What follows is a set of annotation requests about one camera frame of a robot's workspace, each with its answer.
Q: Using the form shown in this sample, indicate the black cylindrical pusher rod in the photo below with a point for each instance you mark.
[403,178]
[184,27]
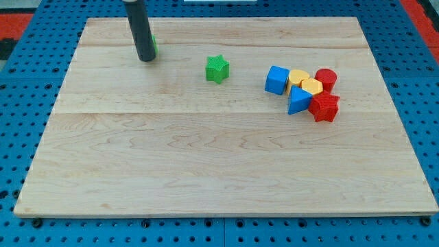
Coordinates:
[140,29]

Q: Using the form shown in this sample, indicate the green circle block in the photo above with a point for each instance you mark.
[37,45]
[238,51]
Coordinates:
[155,45]

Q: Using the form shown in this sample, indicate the green star block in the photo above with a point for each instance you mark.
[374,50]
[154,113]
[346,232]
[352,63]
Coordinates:
[217,69]

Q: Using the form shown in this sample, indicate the wooden board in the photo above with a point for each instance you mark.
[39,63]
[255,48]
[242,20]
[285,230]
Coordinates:
[133,139]

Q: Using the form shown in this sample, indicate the blue cube block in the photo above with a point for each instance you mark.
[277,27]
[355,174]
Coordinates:
[276,80]

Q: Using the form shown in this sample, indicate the yellow heart block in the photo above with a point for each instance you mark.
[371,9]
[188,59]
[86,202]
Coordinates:
[295,77]

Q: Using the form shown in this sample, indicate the blue triangle block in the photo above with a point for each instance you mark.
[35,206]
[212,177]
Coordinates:
[299,100]

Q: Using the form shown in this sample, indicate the yellow hexagon block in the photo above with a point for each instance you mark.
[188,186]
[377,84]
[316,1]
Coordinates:
[312,86]

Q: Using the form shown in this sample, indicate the red cylinder block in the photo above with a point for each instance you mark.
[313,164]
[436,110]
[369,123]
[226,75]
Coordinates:
[327,77]

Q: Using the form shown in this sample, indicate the red star block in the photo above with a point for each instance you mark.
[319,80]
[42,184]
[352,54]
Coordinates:
[324,107]

